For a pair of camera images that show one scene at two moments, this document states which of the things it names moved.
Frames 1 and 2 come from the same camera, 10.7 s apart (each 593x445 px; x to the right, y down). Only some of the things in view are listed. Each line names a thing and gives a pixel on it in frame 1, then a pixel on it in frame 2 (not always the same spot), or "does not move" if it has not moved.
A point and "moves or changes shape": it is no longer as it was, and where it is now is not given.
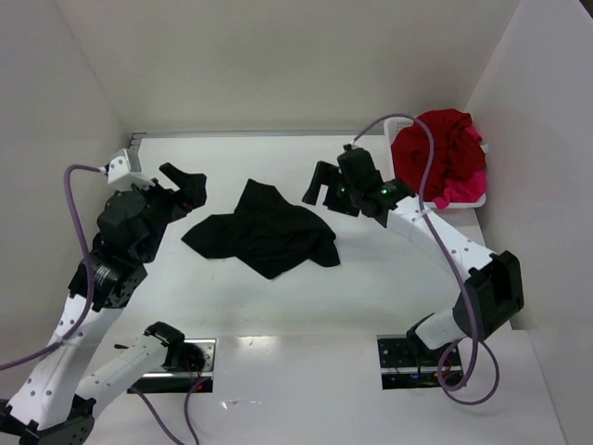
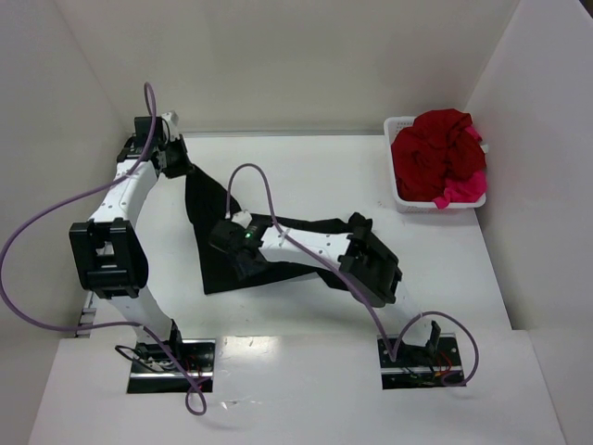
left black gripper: x=173 y=194 -> x=175 y=158
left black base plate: x=177 y=380 does not move
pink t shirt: x=465 y=188 does not move
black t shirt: x=266 y=233 moves or changes shape
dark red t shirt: x=458 y=150 does not move
